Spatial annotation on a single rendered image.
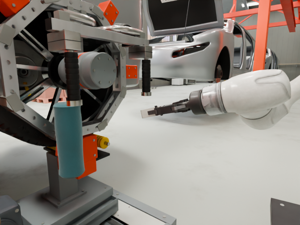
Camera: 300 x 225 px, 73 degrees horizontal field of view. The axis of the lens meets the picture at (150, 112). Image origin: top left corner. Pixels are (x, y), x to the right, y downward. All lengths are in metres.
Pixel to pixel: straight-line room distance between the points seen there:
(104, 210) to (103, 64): 0.75
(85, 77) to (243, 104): 0.51
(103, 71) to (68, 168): 0.36
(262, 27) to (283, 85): 3.65
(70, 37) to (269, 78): 0.51
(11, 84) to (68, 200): 0.63
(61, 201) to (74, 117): 0.54
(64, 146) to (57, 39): 0.34
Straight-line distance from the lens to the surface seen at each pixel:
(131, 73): 1.09
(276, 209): 1.05
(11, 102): 0.77
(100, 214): 1.17
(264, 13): 4.24
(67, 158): 0.76
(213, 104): 0.58
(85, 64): 0.75
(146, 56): 0.83
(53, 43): 0.64
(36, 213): 1.13
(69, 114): 0.72
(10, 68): 0.77
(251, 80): 0.57
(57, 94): 0.95
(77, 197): 1.16
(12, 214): 0.88
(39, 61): 1.31
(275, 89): 0.56
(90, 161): 0.96
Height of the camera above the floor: 0.83
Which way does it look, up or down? 10 degrees down
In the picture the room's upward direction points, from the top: straight up
